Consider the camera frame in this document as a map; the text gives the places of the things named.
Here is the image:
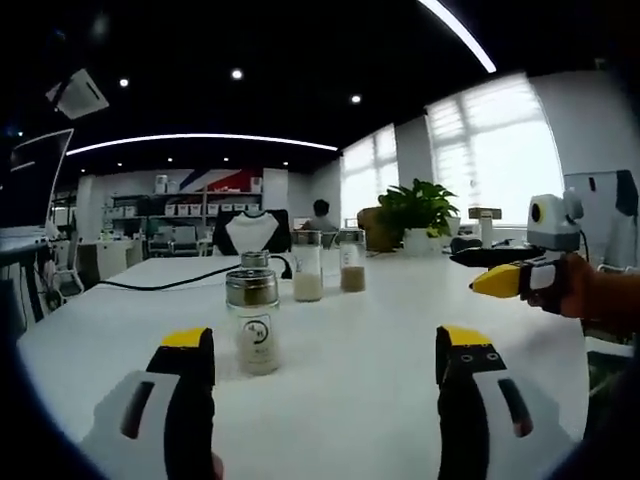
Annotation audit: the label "white ceiling light strip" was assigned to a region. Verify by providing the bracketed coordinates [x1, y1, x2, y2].
[417, 0, 497, 74]
[65, 132, 338, 158]

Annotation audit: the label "group of round ceiling spotlights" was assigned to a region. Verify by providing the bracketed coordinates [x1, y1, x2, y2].
[2, 67, 364, 166]

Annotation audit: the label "black power cable with plug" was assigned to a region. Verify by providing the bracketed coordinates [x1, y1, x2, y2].
[97, 253, 295, 292]

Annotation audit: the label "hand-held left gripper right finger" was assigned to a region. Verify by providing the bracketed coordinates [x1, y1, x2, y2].
[434, 324, 585, 480]

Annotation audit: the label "black headphones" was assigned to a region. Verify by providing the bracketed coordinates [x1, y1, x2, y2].
[449, 235, 484, 254]

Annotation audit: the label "tall seasoning bottle white contents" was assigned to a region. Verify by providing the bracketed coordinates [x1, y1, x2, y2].
[292, 230, 325, 303]

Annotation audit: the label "grey storage shelf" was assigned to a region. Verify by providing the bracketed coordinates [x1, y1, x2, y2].
[106, 188, 265, 230]

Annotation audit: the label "narrow window with blinds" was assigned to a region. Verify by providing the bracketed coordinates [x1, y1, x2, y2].
[340, 123, 399, 227]

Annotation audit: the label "tall seasoning bottle brown contents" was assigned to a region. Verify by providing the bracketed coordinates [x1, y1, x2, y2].
[339, 228, 368, 294]

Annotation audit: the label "brown box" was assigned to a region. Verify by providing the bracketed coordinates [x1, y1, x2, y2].
[356, 206, 397, 253]

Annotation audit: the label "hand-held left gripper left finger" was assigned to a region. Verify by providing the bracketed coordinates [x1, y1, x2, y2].
[81, 327, 218, 480]

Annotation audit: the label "black hanging jacket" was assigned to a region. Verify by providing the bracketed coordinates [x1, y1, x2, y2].
[615, 169, 640, 218]

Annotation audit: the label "grey office chair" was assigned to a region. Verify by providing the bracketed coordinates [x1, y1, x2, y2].
[171, 225, 200, 257]

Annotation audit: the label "white standing desk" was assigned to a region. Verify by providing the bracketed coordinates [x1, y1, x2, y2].
[0, 230, 66, 326]

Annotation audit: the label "white ceiling air conditioner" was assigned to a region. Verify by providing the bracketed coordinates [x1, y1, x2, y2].
[45, 68, 111, 121]

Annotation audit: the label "row of white storage boxes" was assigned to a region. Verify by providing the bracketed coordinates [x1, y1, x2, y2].
[164, 201, 262, 217]

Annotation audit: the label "wide window with blinds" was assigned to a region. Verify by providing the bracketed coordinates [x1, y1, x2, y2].
[424, 73, 565, 227]

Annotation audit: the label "short glass seasoning bottle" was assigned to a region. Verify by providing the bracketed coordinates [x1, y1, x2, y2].
[224, 269, 282, 377]
[241, 249, 272, 274]

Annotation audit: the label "white plant pot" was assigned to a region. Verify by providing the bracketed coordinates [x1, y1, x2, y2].
[402, 227, 444, 258]

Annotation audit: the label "person's right hand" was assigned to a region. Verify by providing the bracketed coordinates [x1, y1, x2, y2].
[521, 253, 595, 320]

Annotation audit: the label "white partition panel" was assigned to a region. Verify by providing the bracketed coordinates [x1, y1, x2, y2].
[563, 169, 640, 274]

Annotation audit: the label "open laptop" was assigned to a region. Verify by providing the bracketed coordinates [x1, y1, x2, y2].
[0, 128, 76, 237]

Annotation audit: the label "large green leafy plant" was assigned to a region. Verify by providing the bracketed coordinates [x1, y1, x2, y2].
[377, 178, 461, 237]

